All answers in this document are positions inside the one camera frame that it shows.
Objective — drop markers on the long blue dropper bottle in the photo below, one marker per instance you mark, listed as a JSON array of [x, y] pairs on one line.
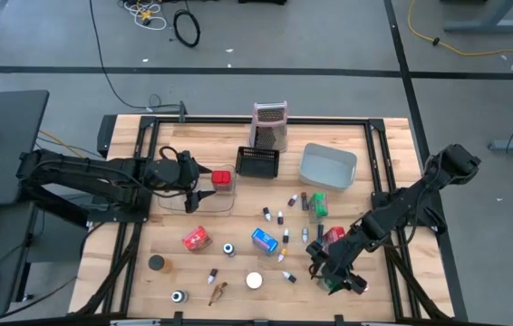
[[320, 232]]

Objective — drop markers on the pink metal box grater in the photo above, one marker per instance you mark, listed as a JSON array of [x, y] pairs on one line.
[[269, 131]]

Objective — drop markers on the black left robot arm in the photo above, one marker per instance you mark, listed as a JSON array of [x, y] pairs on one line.
[[80, 172]]

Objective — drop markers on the black aluminium table frame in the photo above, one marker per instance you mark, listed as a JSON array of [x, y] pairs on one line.
[[220, 120]]

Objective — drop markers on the grey plastic bin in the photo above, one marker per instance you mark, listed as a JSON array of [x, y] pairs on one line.
[[329, 167]]

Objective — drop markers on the small yellow dropper bottle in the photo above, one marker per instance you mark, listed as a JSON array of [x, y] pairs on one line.
[[282, 256]]

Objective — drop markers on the dark keyboard desk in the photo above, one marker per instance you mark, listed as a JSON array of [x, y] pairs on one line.
[[2, 244]]

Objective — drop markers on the small purple dropper bottle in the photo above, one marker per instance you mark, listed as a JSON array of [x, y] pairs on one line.
[[280, 217]]

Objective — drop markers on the black plastic basket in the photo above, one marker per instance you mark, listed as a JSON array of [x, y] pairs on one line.
[[256, 163]]

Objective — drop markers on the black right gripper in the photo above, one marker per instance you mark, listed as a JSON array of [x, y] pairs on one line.
[[335, 262]]

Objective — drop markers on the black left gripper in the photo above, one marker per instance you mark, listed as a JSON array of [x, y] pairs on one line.
[[170, 174]]

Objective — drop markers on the blue Rice Krispies cereal box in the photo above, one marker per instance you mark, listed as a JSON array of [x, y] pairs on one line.
[[264, 241]]

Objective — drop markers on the red lid spice tin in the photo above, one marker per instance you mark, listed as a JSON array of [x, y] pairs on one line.
[[221, 178]]

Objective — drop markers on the green lid spice jar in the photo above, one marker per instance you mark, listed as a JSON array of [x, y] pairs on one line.
[[334, 286]]

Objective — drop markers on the black desk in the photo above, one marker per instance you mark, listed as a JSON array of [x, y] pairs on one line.
[[7, 145]]

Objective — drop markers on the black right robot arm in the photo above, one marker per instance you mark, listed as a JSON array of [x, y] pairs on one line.
[[410, 199]]

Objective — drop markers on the large blue food colouring bottle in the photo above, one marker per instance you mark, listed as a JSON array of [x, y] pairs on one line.
[[229, 249]]

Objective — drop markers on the grey desk leg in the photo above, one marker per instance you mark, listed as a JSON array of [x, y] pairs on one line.
[[487, 20]]

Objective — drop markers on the clear plastic container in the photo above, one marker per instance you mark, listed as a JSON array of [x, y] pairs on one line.
[[225, 204]]

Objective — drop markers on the long brown dropper bottle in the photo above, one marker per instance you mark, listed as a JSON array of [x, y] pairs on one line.
[[304, 201]]

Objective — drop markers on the orange spice jar black lid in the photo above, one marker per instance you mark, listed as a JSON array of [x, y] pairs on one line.
[[157, 262]]

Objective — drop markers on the white lid spice jar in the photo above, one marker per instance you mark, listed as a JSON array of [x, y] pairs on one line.
[[254, 280]]

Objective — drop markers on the green Apple Jacks cereal box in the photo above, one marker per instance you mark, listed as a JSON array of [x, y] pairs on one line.
[[319, 204]]

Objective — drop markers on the red Froot Loops cereal box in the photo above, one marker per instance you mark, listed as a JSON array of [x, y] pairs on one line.
[[334, 233], [196, 239]]

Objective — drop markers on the brown seasoning packet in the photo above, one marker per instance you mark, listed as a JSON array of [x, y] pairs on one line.
[[217, 294]]

